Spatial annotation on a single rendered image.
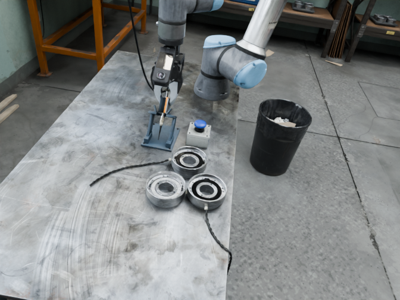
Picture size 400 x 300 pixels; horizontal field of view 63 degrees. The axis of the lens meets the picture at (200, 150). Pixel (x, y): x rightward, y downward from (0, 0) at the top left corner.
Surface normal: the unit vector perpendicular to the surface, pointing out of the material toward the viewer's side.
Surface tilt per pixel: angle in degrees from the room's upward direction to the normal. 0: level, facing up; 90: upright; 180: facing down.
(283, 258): 0
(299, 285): 0
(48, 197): 0
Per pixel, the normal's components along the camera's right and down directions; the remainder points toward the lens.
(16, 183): 0.12, -0.77
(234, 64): -0.69, 0.04
